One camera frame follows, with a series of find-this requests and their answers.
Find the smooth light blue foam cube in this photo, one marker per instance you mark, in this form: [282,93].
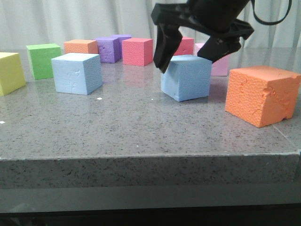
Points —
[77,73]

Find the textured red foam cube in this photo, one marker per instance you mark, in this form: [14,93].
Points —
[137,51]

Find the pink foam cube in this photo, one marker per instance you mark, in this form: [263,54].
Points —
[220,67]

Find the yellow foam cube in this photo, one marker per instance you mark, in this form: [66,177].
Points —
[11,73]

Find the purple foam cube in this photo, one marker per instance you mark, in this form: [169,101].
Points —
[108,49]
[121,37]

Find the front purple foam cube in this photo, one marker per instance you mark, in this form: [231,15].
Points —
[108,49]

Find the green foam cube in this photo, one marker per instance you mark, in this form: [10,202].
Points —
[40,59]

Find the large orange foam cube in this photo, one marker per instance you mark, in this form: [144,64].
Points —
[262,95]

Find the rear purple foam cube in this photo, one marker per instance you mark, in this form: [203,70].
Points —
[121,37]

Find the smooth red foam cube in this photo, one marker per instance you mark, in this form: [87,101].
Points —
[186,47]

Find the textured light blue foam cube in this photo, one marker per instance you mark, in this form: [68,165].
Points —
[187,77]

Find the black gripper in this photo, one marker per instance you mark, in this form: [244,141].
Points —
[216,18]

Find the small orange foam cube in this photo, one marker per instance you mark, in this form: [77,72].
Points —
[81,46]

